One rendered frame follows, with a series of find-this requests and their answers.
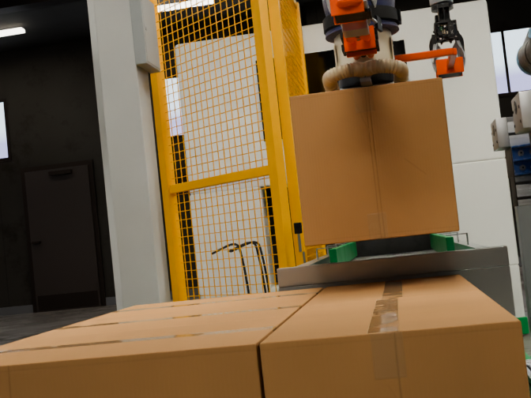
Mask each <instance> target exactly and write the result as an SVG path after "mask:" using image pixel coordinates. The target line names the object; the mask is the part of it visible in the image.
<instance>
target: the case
mask: <svg viewBox="0 0 531 398"><path fill-rule="evenodd" d="M289 101H290V109H291V116H292V131H293V139H294V146H295V154H296V169H297V176H298V184H299V199H300V206H301V214H302V221H303V236H304V244H305V246H320V245H328V244H336V243H344V242H358V241H367V240H375V239H383V238H397V237H405V236H414V235H429V234H436V233H444V232H452V231H459V230H460V227H459V221H458V207H457V201H456V193H455V187H454V173H453V167H452V159H451V152H450V139H449V132H448V125H447V118H446V105H445V98H444V91H443V79H442V78H441V77H436V78H431V79H424V80H418V81H406V82H399V83H393V84H381V85H375V86H368V87H362V88H350V89H344V90H337V91H331V92H320V93H313V94H306V95H300V96H290V97H289Z"/></svg>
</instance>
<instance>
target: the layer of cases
mask: <svg viewBox="0 0 531 398"><path fill-rule="evenodd" d="M0 398H530V393H529V380H528V374H527V367H526V360H525V348H524V341H523V335H522V323H521V321H519V320H518V319H517V318H516V317H515V316H514V315H512V314H511V313H509V312H508V311H507V310H505V309H504V308H503V307H501V306H500V305H499V304H498V303H497V302H495V301H494V300H492V299H491V298H489V297H488V296H487V295H486V294H485V293H483V292H482V291H480V290H479V289H478V288H477V287H475V286H474V285H472V284H471V283H470V282H469V281H468V280H466V279H465V278H464V277H462V276H461V275H459V274H456V275H448V276H432V277H424V278H415V279H407V280H391V281H382V282H374V283H358V284H350V285H342V286H333V287H326V288H324V287H318V288H309V289H301V290H293V291H277V292H269V293H260V294H252V295H236V296H228V297H219V298H204V299H195V300H186V301H178V302H162V303H154V304H146V305H137V306H131V307H128V308H125V309H122V310H117V311H115V312H112V313H109V314H105V315H101V316H99V317H94V318H91V319H88V320H85V321H81V322H78V323H75V324H72V325H67V326H65V327H61V328H59V329H55V330H51V331H49V332H44V333H41V334H39V335H35V336H31V337H28V338H25V339H23V340H18V341H15V342H12V343H9V344H4V345H2V346H0Z"/></svg>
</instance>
